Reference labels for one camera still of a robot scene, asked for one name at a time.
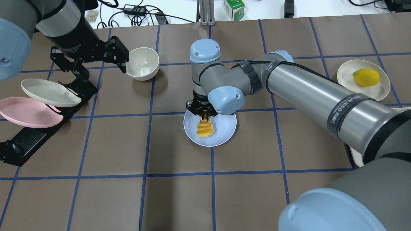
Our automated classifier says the black plate rack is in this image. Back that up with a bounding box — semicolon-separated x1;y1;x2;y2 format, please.
1;79;98;167

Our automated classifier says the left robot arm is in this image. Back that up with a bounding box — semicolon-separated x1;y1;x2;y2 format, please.
1;0;108;80

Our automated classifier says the white rectangular tray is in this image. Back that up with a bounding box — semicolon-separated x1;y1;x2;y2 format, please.
347;107;411;168

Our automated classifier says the black power adapter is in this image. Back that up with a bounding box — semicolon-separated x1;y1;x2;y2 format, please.
122;4;148;16

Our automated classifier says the pink plate in rack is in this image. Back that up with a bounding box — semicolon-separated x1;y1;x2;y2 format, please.
0;98;64;129

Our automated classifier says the yellow lemon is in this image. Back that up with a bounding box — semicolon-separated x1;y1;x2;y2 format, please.
352;68;381;87

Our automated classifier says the aluminium frame post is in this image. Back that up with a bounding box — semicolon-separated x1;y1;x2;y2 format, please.
196;0;215;26

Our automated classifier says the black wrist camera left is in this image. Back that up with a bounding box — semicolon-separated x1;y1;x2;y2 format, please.
102;36;130;73

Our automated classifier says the white plate in rack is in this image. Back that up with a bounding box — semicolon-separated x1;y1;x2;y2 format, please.
21;79;81;107

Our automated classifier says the green white carton box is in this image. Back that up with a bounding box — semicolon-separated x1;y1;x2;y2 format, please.
222;0;245;21

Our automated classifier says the striped bread roll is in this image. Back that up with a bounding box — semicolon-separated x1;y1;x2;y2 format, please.
196;119;214;138

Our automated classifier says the cream round plate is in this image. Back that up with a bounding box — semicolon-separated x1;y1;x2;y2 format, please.
337;59;391;101

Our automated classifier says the light blue plate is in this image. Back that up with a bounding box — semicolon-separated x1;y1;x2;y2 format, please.
183;111;237;147

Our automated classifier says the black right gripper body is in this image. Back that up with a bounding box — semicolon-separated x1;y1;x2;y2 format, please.
186;96;218;119

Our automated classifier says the white ceramic bowl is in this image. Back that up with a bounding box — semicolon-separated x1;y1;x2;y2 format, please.
126;47;160;81

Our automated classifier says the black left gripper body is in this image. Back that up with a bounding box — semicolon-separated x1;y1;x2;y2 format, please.
46;16;103;63

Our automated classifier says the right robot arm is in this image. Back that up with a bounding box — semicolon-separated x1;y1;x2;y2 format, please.
186;38;411;231

